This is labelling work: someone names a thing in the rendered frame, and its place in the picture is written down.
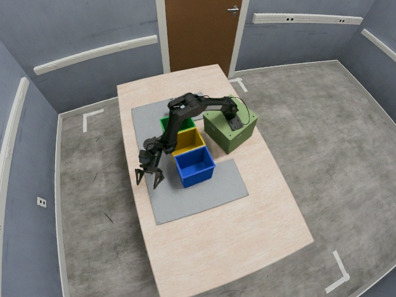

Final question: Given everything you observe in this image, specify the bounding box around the yellow open-top bin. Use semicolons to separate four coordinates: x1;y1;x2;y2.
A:
172;127;205;157

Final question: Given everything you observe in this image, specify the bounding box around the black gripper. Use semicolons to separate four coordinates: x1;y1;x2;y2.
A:
135;164;165;189

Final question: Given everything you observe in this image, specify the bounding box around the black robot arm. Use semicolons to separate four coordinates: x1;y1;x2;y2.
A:
138;92;244;167

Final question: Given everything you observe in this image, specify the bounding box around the blue bin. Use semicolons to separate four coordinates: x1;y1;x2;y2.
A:
174;146;216;188

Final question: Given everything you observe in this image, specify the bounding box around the green bin with label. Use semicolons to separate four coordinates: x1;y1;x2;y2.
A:
160;116;196;133

